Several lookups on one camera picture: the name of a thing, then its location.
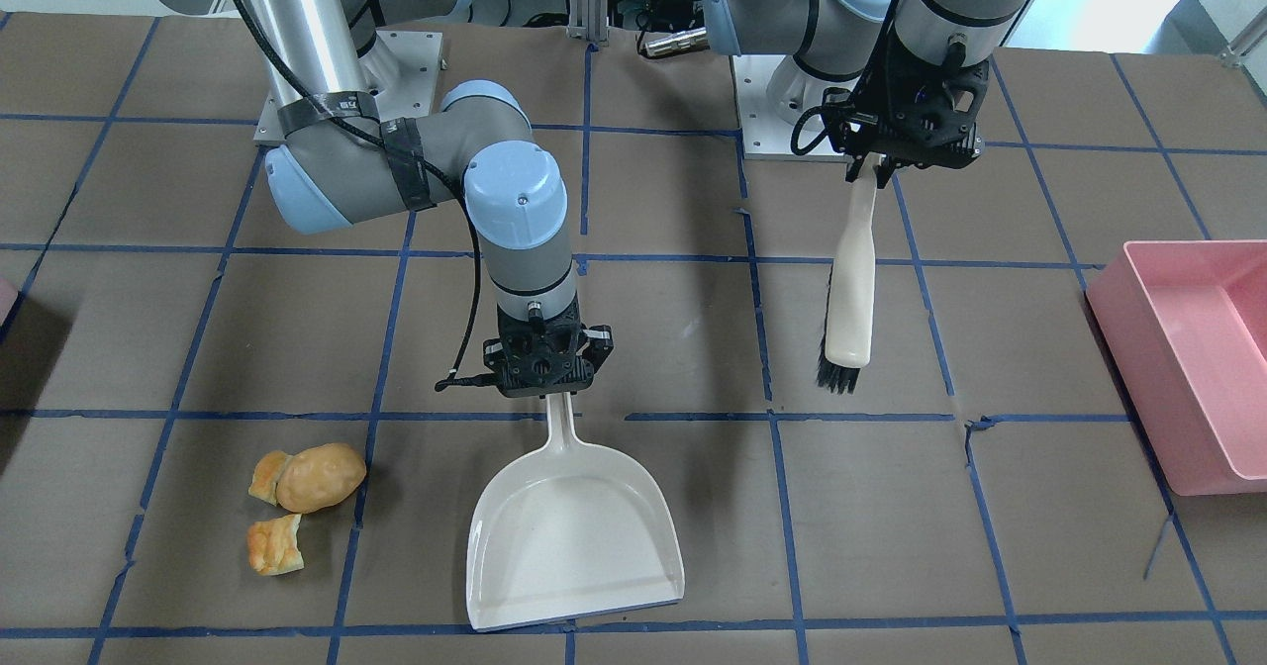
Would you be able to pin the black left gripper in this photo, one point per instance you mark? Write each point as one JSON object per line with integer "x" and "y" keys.
{"x": 875, "y": 101}

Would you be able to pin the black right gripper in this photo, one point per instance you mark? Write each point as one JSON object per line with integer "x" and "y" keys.
{"x": 600, "y": 342}

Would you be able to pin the white plastic dustpan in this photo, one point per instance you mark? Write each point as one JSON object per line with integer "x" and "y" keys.
{"x": 572, "y": 529}

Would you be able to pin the white hand brush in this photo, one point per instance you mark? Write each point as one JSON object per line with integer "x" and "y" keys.
{"x": 847, "y": 343}

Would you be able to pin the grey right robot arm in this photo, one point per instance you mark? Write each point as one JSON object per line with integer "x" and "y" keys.
{"x": 346, "y": 148}

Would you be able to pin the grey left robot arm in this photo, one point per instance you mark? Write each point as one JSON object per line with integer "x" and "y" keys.
{"x": 833, "y": 39}

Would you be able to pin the pink plastic bin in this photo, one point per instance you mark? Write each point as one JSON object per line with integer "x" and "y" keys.
{"x": 1186, "y": 324}

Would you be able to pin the torn bread piece upper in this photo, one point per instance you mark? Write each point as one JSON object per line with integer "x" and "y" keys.
{"x": 266, "y": 476}

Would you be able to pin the torn bread piece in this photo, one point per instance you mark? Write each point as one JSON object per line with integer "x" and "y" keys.
{"x": 266, "y": 476}
{"x": 272, "y": 546}

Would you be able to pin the torn bread piece lower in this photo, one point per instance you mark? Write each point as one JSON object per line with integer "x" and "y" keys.
{"x": 272, "y": 546}

